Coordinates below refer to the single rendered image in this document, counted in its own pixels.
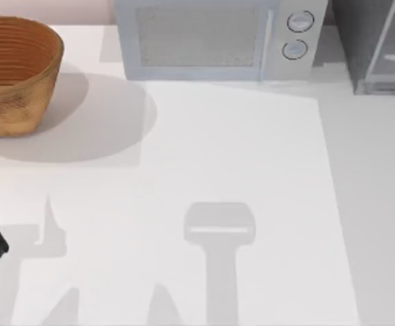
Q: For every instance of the microwave door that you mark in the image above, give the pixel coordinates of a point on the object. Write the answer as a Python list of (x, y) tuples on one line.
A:
[(197, 37)]

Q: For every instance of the microwave knob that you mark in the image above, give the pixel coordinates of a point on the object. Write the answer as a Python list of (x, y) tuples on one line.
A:
[(295, 49), (300, 21)]

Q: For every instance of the pale microwave oven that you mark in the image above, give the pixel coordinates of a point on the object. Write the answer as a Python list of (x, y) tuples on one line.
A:
[(316, 37)]

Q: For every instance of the brown woven basket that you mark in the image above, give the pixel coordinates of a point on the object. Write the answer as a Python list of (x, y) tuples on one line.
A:
[(21, 102)]

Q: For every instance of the grey cabinet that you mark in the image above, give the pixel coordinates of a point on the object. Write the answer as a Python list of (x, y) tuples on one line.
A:
[(357, 40)]

